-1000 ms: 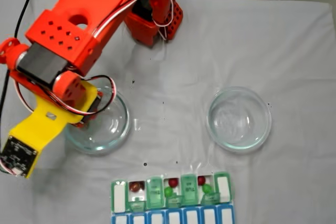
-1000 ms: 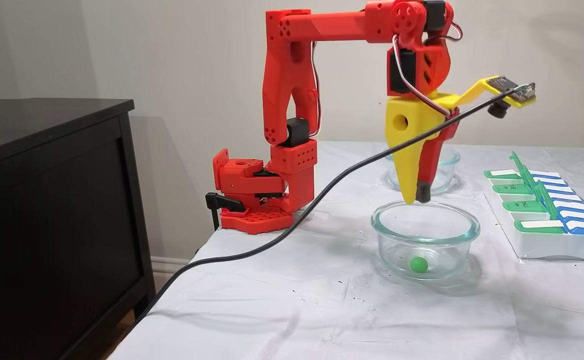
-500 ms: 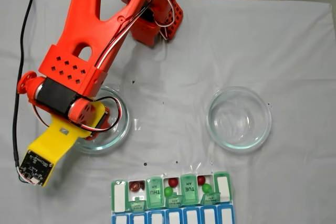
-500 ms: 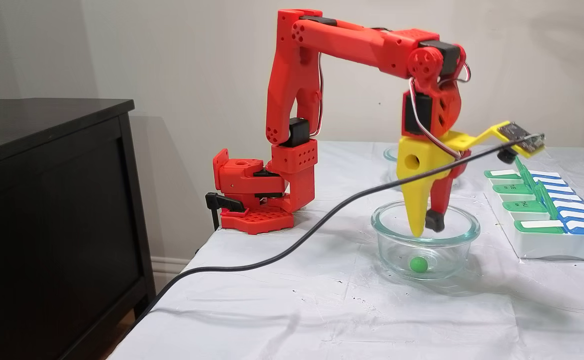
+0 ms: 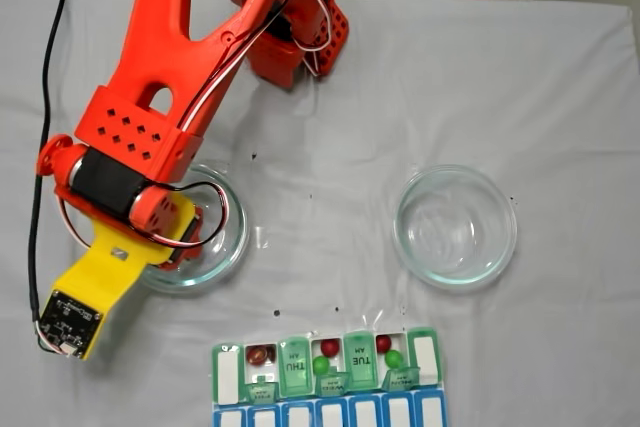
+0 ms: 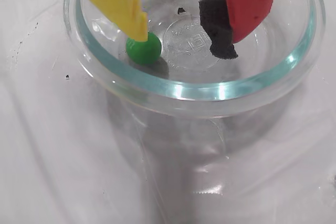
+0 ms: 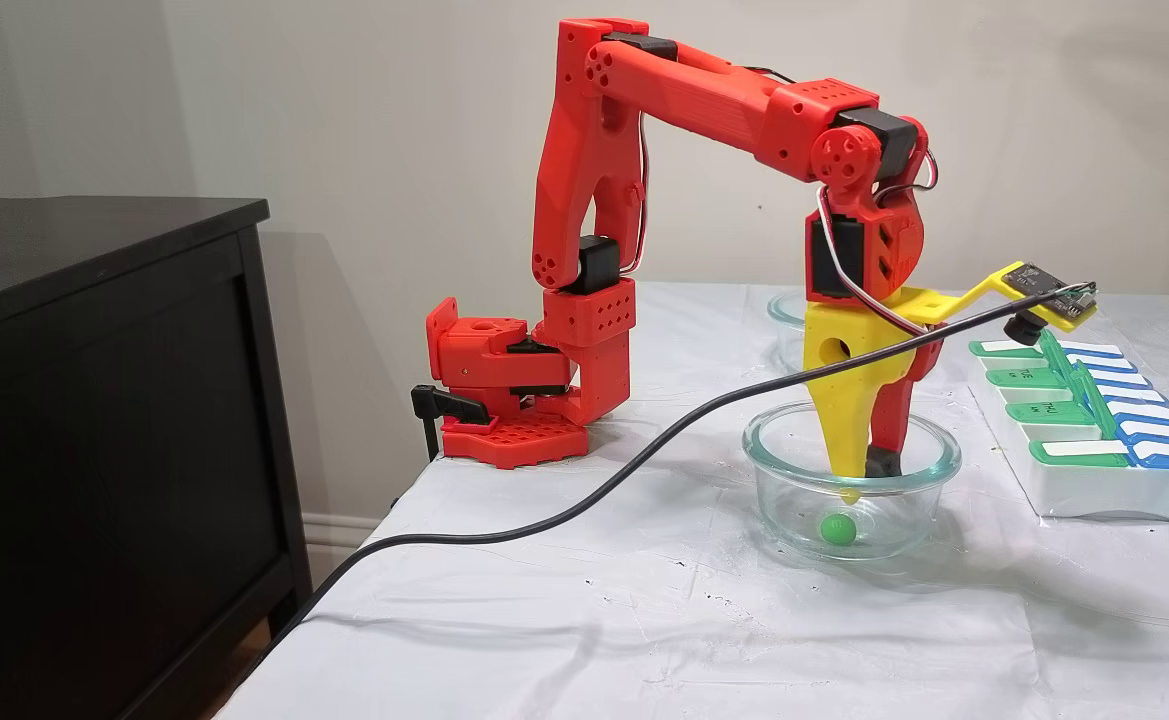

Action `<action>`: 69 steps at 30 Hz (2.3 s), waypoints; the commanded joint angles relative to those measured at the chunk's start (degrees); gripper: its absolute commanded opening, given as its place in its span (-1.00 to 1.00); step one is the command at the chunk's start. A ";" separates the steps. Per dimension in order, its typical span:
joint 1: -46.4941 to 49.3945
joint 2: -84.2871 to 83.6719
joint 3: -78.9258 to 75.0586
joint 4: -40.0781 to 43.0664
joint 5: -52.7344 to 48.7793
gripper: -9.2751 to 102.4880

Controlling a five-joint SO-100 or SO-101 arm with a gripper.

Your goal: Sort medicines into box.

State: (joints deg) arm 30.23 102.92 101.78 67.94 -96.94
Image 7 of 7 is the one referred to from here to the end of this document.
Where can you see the black wooden cabinet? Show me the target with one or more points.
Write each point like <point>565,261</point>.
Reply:
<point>94,450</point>

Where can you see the weekly pill organizer box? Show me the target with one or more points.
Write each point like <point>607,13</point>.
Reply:
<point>1084,490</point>

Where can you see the white baseboard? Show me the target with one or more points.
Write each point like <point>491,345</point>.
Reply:
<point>334,535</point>

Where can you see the camera board on yellow mount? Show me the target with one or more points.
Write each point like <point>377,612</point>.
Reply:
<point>1034,283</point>

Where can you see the green ball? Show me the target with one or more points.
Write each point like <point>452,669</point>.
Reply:
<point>837,529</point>

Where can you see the clear glass bowl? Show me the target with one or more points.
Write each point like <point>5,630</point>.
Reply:
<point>784,500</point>
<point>787,320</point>

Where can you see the white tablecloth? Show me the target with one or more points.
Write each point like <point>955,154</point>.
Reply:
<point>594,620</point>

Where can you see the black table clamp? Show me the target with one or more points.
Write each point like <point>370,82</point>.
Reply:
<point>444,403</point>

